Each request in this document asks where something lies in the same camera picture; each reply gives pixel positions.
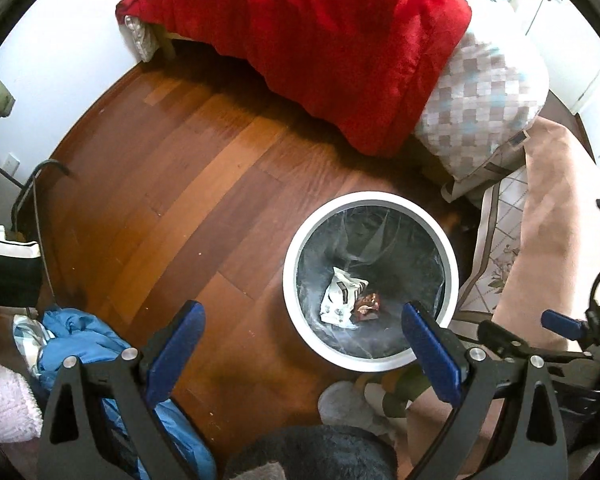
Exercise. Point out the red fleece blanket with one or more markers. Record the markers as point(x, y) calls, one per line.
point(366, 66)

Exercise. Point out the white crumpled wrapper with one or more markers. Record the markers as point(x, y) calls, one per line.
point(339, 299)

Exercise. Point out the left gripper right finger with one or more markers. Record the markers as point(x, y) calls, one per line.
point(529, 438)

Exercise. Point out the brown crumpled wrapper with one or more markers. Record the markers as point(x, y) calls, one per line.
point(366, 308)

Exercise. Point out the blue jacket on floor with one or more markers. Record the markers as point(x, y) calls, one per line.
point(72, 332)

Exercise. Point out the dark fuzzy slipper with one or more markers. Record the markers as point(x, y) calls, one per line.
point(315, 452)

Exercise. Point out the grey fuzzy slipper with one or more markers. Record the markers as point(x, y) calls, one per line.
point(341, 404)

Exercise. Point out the checkered grey white quilt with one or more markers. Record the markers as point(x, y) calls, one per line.
point(493, 87)

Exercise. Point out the white round trash bin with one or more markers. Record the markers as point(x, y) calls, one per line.
point(388, 241)

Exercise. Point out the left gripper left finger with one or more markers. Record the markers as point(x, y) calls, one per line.
point(76, 442)

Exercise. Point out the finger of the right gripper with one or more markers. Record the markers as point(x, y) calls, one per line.
point(504, 343)
point(563, 325)

